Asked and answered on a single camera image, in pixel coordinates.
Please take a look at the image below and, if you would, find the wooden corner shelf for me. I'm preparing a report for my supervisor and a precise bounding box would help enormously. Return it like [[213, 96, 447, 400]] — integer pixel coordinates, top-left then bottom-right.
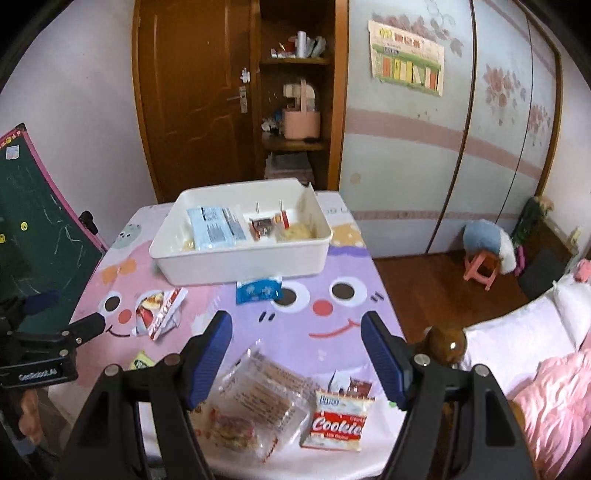
[[252, 0, 349, 192]]

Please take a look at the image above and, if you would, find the metal door handle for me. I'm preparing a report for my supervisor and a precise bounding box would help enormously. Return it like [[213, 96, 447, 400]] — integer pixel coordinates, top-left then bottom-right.
[[227, 85, 249, 115]]

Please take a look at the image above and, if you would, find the clear printed snack bag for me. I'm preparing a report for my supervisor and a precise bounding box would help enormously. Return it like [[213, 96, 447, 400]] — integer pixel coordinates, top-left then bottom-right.
[[210, 342, 315, 462]]

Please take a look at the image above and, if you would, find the brown white snack packet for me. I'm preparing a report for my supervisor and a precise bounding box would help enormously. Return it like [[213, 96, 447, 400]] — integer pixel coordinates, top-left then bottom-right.
[[330, 369, 374, 400]]

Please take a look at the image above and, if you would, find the pink plastic stool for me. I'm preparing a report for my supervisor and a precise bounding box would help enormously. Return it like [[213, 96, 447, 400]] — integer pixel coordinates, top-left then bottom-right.
[[464, 251, 502, 291]]

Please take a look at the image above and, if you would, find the dark cushion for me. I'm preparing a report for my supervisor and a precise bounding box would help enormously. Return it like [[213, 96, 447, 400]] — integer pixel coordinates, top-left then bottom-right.
[[517, 249, 566, 301]]

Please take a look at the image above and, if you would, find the person's left hand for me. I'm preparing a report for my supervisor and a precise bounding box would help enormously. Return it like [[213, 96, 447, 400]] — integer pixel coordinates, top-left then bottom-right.
[[18, 388, 47, 446]]

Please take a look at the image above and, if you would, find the pink handled basket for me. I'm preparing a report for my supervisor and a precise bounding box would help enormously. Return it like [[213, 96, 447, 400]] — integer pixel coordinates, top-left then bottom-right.
[[283, 79, 321, 140]]

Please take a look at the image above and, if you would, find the small blue snack packet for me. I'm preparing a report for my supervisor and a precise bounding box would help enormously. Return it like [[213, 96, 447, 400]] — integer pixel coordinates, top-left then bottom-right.
[[235, 275, 283, 305]]

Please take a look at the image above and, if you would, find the white bed sheet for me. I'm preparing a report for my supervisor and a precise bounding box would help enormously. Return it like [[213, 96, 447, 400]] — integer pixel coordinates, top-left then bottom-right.
[[462, 277, 591, 402]]

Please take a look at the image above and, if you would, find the green patterned bag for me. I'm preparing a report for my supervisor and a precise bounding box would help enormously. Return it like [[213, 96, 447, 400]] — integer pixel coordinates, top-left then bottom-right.
[[512, 196, 555, 259]]

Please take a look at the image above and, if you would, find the colourful wall poster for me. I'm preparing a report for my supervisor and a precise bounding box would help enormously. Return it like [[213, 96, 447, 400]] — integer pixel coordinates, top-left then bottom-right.
[[368, 19, 445, 97]]

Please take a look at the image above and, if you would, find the brown red snack packet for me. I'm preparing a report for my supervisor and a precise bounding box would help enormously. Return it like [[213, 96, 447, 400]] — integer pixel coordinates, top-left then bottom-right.
[[249, 217, 278, 241]]

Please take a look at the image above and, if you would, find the large light blue packet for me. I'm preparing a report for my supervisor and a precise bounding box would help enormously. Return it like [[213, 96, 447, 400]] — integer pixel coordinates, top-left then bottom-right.
[[186, 205, 250, 252]]

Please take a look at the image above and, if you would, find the clear yellow cracker packet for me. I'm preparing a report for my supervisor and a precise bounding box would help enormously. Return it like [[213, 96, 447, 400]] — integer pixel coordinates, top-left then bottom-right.
[[276, 222, 319, 241]]

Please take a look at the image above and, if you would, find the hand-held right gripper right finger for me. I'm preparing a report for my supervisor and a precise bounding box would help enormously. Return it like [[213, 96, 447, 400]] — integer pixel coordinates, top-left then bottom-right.
[[360, 311, 541, 480]]

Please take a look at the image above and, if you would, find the pink blanket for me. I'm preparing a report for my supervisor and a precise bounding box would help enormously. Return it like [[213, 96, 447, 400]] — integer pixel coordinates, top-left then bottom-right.
[[512, 346, 591, 480]]

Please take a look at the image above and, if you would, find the red white snack bag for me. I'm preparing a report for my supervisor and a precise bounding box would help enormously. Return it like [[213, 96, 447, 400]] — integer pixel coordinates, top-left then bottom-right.
[[135, 287, 189, 342]]

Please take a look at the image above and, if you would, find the floral sliding wardrobe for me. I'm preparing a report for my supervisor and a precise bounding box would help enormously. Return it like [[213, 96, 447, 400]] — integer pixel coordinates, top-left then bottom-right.
[[339, 0, 564, 259]]

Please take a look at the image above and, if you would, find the brown wooden door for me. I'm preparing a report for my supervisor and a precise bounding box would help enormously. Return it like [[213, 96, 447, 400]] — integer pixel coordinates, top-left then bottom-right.
[[131, 0, 262, 204]]

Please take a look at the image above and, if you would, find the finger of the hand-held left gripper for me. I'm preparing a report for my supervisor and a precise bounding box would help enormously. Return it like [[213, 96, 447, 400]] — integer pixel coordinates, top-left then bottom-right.
[[18, 290, 61, 317], [60, 312, 107, 347]]

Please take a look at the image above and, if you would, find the green chalkboard pink frame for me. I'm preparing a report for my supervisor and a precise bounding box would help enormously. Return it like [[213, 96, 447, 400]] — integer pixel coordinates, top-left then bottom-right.
[[0, 124, 108, 301]]

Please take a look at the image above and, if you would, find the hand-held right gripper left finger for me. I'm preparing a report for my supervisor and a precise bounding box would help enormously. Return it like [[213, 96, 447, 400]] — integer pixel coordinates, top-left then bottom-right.
[[58, 310, 234, 480]]

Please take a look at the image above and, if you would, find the row of small toiletries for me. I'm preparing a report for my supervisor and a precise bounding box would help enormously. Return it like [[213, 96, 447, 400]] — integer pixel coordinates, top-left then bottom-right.
[[272, 30, 328, 60]]

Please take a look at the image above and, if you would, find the white plastic bin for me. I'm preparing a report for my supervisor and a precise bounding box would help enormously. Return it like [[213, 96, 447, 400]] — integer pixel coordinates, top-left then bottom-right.
[[148, 178, 333, 287]]

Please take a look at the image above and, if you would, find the clear nut bar packet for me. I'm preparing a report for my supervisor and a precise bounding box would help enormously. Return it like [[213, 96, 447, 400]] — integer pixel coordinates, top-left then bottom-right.
[[210, 411, 259, 450]]

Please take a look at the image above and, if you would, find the blue white plush toy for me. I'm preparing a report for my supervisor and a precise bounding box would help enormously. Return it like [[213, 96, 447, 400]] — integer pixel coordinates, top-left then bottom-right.
[[463, 219, 517, 274]]

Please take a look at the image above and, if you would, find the red white cookie packet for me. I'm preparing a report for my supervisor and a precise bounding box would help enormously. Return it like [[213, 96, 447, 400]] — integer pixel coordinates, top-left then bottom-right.
[[300, 390, 376, 452]]

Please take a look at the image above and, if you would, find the stack of folded towels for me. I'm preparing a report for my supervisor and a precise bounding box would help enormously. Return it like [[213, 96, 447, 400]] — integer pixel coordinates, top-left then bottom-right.
[[265, 152, 315, 181]]

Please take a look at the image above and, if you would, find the wooden bed post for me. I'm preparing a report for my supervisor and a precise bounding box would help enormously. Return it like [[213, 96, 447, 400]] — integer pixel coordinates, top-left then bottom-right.
[[425, 325, 468, 370]]

